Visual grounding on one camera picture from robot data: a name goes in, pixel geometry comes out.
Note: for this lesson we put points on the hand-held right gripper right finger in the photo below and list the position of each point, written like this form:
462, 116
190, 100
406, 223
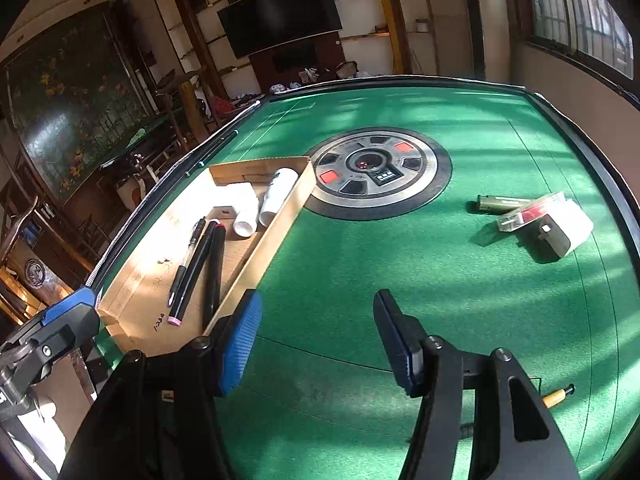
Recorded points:
400, 345

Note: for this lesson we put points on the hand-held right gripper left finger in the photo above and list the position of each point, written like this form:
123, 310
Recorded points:
240, 340

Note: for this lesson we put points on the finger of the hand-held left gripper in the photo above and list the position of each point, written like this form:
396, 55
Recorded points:
65, 325

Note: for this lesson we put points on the black double-ended marker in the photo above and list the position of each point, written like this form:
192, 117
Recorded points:
195, 275
214, 280

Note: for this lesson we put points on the black gel pen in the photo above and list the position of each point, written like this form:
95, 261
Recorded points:
187, 260

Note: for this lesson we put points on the cardboard box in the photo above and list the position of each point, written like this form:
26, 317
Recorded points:
145, 270

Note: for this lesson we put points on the small white tube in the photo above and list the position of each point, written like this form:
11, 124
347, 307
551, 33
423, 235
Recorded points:
246, 222

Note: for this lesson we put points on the white plastic bottle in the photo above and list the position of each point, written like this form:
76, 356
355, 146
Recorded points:
277, 192

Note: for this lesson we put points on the yellow pen with black cap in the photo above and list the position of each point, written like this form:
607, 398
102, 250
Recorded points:
557, 395

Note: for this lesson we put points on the olive green lighter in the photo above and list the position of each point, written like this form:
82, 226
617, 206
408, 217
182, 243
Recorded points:
500, 203

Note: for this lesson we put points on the round table control panel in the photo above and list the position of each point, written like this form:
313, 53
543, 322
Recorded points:
377, 172

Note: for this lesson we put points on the clear case with red insert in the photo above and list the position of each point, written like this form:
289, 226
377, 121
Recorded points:
530, 215

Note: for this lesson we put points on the white power adapter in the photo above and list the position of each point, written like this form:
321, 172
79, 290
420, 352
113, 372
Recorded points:
562, 232

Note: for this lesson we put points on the black glass coffee table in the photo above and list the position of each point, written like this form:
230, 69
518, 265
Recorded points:
150, 142

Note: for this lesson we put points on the wooden chair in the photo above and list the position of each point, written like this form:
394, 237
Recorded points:
192, 105

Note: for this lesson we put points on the white jar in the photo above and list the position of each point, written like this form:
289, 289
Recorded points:
422, 25

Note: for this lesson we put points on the black television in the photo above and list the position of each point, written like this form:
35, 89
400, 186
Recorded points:
280, 12

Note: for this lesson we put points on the yellow pillar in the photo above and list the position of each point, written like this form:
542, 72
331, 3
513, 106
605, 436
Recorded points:
387, 15

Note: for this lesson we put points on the barred window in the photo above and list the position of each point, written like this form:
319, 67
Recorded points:
575, 10

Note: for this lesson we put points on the flower wall painting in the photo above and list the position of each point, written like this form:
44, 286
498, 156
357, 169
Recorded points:
75, 110

